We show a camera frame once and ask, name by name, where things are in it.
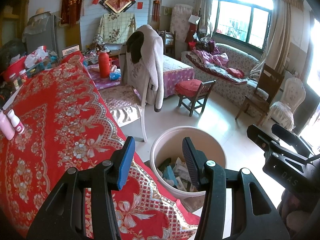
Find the blue tissue pack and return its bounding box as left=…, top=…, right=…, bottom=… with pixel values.
left=163, top=165, right=178, bottom=187

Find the beige trash bin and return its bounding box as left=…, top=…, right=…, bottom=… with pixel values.
left=150, top=126, right=227, bottom=200

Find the white upholstered chair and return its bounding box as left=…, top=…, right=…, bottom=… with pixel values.
left=263, top=77, right=306, bottom=132

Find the small stool red cushion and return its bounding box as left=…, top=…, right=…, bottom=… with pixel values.
left=175, top=79, right=216, bottom=117

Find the red floral tablecloth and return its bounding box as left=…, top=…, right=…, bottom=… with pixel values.
left=1, top=55, right=199, bottom=239

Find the wooden chair by sofa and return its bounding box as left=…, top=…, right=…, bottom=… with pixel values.
left=235, top=64, right=284, bottom=126

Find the small white pill bottle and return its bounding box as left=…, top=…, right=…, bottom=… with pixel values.
left=7, top=109, right=25, bottom=134

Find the pink thermos bottle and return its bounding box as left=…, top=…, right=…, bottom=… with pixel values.
left=0, top=110, right=15, bottom=141

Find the floral sofa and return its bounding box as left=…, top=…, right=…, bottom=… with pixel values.
left=181, top=43, right=259, bottom=107

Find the chair with white coat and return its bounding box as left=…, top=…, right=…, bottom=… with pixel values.
left=99, top=24, right=164, bottom=142

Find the red thermos flask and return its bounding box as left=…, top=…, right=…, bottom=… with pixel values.
left=98, top=50, right=112, bottom=79

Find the red plastic basin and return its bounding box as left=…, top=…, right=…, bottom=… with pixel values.
left=1, top=45, right=48, bottom=82

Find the grey refrigerator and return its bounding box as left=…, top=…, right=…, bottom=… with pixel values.
left=22, top=12, right=57, bottom=54

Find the diamond framed fu picture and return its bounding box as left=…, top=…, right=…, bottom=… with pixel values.
left=99, top=0, right=136, bottom=14

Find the red chinese knot decoration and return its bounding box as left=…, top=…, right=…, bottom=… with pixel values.
left=60, top=0, right=82, bottom=26

